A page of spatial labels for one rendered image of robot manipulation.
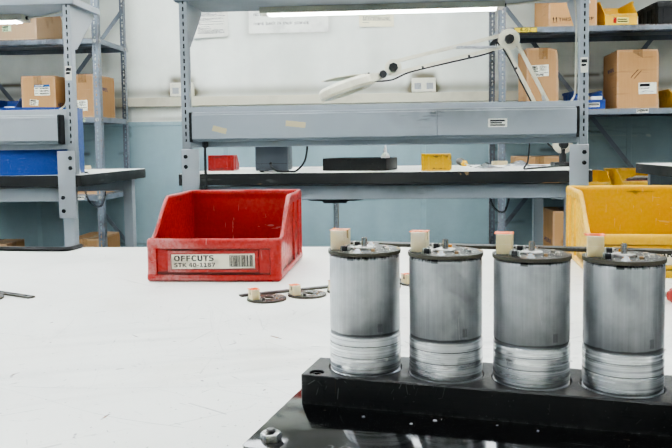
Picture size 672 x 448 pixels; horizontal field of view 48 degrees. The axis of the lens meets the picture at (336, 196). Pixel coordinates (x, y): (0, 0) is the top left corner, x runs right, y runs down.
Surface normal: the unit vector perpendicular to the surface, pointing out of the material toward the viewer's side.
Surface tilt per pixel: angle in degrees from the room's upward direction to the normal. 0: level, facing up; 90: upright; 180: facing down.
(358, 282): 90
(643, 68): 89
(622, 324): 90
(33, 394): 0
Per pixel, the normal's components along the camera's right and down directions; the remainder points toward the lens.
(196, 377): -0.01, -1.00
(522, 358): -0.49, 0.07
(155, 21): -0.08, 0.07
